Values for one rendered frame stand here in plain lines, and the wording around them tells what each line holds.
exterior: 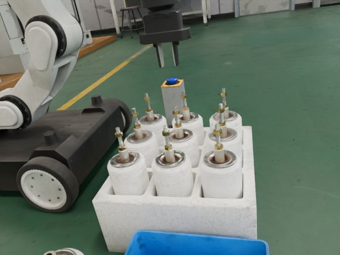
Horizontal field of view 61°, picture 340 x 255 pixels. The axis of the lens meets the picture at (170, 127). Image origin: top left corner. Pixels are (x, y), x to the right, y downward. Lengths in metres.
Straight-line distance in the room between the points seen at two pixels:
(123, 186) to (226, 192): 0.25
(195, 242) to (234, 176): 0.17
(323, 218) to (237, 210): 0.33
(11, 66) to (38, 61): 2.32
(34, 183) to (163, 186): 0.50
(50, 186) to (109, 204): 0.33
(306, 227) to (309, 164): 0.31
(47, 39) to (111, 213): 0.57
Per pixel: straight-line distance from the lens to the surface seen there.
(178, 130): 0.78
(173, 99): 1.03
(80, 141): 1.06
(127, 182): 0.72
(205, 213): 0.68
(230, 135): 0.77
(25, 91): 1.19
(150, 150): 0.80
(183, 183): 0.69
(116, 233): 0.80
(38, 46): 1.03
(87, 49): 4.18
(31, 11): 1.08
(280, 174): 1.06
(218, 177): 0.65
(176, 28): 0.68
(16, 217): 1.15
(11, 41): 3.30
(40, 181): 1.03
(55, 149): 1.00
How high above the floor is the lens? 0.62
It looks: 25 degrees down
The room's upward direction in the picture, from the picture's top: 9 degrees counter-clockwise
